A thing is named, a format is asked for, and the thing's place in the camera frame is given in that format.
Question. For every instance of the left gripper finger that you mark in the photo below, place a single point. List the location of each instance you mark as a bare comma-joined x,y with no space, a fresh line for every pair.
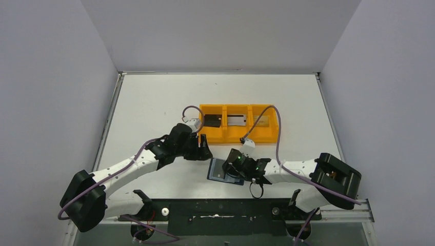
203,142
198,155

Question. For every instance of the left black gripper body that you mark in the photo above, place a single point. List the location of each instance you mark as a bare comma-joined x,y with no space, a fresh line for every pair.
197,149

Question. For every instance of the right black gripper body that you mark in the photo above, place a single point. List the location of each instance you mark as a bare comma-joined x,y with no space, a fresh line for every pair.
231,163

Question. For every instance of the blue leather card holder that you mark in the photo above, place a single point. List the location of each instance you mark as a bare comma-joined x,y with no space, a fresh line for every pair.
216,173

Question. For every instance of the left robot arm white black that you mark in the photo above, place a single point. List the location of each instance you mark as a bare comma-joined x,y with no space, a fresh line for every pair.
86,201

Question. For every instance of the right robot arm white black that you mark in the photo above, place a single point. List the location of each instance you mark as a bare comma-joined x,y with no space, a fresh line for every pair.
327,179

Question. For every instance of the black card in bin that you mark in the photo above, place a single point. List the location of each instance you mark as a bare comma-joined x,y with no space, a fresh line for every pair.
212,120

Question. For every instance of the gold card in bin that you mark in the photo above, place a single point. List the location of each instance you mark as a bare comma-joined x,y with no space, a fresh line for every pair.
261,121

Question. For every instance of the orange three-compartment bin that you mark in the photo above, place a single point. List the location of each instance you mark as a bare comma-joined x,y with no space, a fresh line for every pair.
230,135

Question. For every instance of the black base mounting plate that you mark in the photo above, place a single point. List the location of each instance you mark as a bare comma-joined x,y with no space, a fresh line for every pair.
224,217

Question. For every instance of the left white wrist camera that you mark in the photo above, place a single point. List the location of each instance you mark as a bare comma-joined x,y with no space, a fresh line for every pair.
193,123

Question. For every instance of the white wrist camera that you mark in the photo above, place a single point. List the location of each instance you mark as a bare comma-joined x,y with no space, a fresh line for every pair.
247,144
193,123

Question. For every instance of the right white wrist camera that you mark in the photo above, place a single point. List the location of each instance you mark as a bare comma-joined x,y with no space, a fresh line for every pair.
247,144

